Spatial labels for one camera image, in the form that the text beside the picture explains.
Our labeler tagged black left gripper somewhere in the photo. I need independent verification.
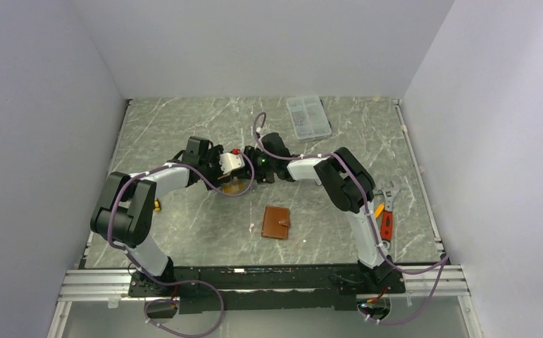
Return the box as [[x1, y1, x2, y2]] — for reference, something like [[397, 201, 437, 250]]
[[199, 145, 234, 190]]

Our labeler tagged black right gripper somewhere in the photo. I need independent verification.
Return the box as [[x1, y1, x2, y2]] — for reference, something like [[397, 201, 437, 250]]
[[232, 146, 276, 181]]

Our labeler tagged brown leather card holder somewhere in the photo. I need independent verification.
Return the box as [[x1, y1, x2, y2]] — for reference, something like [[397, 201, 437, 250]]
[[261, 206, 291, 239]]

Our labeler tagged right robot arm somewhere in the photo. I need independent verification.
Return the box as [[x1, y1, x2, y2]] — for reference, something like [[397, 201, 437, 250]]
[[253, 131, 393, 292]]

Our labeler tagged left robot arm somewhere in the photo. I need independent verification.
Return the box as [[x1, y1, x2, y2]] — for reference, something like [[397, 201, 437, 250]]
[[89, 137, 223, 296]]

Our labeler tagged gold card stack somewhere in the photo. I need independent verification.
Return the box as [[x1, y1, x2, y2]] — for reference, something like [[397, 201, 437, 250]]
[[221, 180, 244, 195]]

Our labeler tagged clear plastic screw box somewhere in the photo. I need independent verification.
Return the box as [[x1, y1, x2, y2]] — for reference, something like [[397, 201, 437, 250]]
[[286, 96, 332, 142]]

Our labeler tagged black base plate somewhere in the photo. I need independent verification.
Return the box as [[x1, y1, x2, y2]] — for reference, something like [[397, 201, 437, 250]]
[[128, 263, 406, 314]]

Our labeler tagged orange handled tool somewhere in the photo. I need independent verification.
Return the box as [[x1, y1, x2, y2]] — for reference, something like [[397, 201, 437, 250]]
[[374, 204, 394, 243]]

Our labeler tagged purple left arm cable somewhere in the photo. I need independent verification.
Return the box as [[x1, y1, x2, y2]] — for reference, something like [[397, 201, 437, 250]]
[[106, 151, 256, 338]]

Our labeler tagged aluminium frame rail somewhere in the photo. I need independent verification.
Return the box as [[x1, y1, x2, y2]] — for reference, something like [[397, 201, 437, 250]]
[[47, 265, 484, 337]]

